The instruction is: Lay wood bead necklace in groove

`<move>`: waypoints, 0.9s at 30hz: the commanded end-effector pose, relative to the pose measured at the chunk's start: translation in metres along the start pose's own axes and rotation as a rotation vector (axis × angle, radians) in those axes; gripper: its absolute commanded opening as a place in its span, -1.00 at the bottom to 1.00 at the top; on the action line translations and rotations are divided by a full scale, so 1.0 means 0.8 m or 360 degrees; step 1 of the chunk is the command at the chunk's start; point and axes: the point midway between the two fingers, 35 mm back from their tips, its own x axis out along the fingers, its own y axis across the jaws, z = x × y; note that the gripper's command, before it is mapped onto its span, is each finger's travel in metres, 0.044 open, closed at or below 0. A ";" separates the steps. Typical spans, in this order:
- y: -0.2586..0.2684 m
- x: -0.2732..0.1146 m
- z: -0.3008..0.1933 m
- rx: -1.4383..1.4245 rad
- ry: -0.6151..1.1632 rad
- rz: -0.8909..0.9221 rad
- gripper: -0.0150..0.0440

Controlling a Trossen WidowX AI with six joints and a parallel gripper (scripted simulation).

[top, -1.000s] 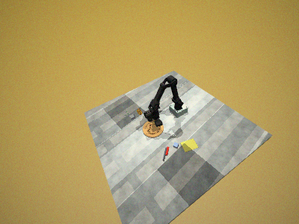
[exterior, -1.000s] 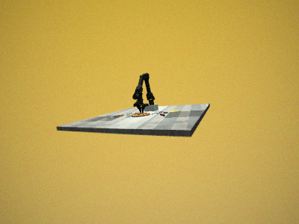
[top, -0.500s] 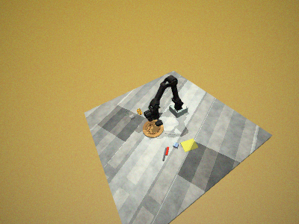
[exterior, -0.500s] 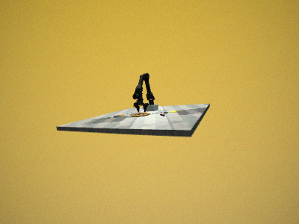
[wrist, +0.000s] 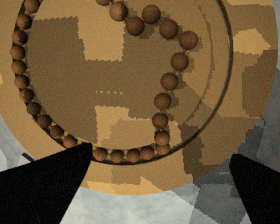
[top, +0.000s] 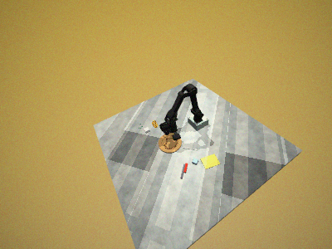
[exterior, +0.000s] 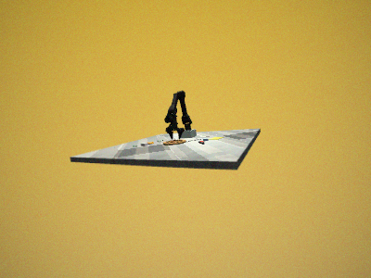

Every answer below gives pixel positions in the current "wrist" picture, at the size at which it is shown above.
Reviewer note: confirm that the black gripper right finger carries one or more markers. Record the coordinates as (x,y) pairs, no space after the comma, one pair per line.
(258,187)

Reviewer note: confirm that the round wooden bead board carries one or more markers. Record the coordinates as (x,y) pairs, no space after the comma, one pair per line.
(99,84)

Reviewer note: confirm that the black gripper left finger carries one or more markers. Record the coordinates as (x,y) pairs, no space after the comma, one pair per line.
(39,192)

